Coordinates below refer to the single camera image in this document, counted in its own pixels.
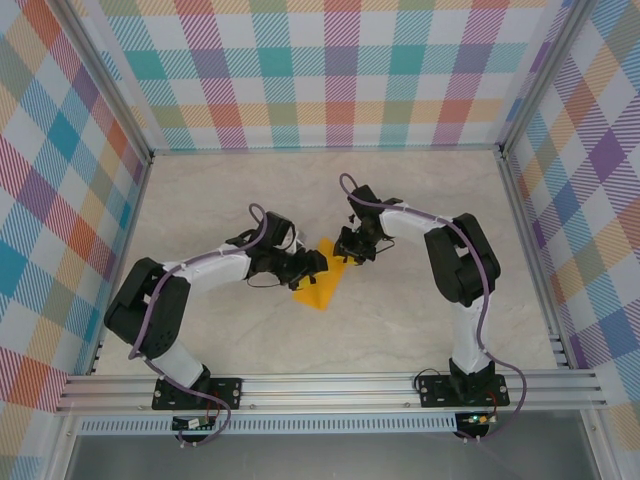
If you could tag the orange cloth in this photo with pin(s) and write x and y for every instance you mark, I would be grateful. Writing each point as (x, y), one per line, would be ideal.
(320, 292)

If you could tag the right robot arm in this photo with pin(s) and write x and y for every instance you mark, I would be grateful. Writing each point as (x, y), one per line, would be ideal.
(460, 265)

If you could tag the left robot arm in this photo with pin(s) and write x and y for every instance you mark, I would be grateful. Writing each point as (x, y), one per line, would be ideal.
(220, 272)

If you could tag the grey metal sheet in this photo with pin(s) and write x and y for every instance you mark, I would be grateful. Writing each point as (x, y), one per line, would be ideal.
(325, 460)

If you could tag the black circuit board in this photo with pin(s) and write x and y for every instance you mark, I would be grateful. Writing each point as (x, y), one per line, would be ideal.
(187, 424)

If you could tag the circuit board with green light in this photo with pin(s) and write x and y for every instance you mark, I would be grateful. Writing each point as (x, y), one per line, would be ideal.
(477, 419)

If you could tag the aluminium frame rail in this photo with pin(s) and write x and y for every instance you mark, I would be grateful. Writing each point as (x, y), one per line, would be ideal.
(325, 149)
(125, 250)
(530, 250)

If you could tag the wide aluminium mounting rail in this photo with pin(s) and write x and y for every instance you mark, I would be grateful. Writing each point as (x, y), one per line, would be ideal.
(325, 390)

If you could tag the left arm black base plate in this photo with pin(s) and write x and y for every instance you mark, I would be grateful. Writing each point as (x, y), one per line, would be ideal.
(227, 392)

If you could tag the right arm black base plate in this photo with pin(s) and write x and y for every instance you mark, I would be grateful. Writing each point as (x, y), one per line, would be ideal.
(432, 390)

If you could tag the aluminium frame post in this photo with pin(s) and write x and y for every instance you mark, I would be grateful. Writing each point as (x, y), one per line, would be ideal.
(547, 75)
(105, 80)

